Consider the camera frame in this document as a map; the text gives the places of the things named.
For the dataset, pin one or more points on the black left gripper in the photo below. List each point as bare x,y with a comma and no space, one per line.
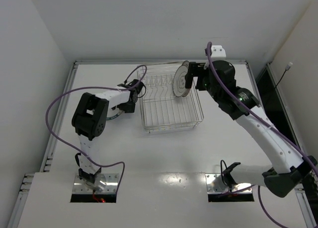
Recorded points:
127,106

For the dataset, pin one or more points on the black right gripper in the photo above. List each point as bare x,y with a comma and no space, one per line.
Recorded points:
190,75

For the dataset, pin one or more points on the black rimmed white plate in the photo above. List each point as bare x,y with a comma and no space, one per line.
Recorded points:
179,81

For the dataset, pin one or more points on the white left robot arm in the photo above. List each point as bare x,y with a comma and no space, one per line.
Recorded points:
89,121

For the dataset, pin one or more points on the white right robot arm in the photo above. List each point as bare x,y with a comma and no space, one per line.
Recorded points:
289,165

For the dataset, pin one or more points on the green rimmed white plate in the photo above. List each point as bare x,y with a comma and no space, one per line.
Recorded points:
113,114

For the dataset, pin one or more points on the wire metal dish rack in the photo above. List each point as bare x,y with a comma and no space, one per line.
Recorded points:
160,109

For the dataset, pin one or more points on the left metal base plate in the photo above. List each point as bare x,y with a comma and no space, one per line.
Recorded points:
105,183

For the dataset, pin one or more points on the metal base plate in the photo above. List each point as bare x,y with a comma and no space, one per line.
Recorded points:
105,183
215,186

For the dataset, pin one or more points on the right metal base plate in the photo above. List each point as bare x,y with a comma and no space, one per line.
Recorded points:
215,186

